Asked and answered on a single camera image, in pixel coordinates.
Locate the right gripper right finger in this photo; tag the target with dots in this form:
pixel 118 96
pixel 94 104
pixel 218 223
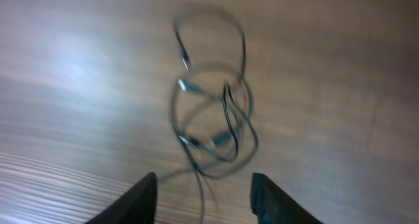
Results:
pixel 272 205

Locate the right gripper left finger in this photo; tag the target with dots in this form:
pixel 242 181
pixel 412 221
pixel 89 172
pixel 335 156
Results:
pixel 135 206

